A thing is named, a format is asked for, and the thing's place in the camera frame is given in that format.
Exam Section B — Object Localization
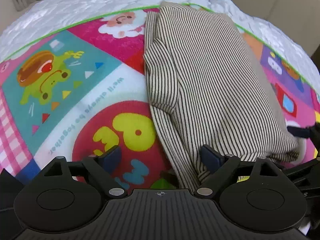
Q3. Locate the beige striped knit garment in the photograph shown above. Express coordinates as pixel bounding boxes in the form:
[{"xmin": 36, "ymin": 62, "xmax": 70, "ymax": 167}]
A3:
[{"xmin": 144, "ymin": 2, "xmax": 299, "ymax": 190}]

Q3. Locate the white quilted mattress cover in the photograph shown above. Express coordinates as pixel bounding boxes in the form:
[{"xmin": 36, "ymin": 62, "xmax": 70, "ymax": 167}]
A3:
[{"xmin": 1, "ymin": 0, "xmax": 319, "ymax": 88}]

